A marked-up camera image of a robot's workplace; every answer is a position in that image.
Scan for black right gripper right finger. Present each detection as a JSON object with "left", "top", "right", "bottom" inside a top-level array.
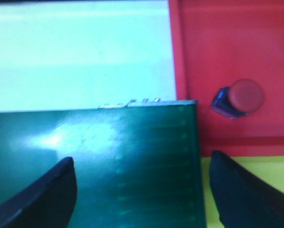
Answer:
[{"left": 209, "top": 151, "right": 284, "bottom": 228}]

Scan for red mushroom push button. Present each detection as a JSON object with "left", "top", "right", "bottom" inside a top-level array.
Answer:
[{"left": 211, "top": 79, "right": 265, "bottom": 119}]

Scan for red plastic tray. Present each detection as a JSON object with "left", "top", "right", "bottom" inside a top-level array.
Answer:
[{"left": 168, "top": 0, "right": 284, "bottom": 156}]

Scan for yellow plastic tray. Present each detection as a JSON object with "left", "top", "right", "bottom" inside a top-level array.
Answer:
[{"left": 201, "top": 156, "right": 284, "bottom": 228}]

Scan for green conveyor belt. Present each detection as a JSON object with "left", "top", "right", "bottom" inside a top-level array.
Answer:
[{"left": 0, "top": 105, "right": 206, "bottom": 228}]

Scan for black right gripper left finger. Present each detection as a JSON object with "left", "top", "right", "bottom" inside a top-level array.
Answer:
[{"left": 0, "top": 157, "right": 77, "bottom": 228}]

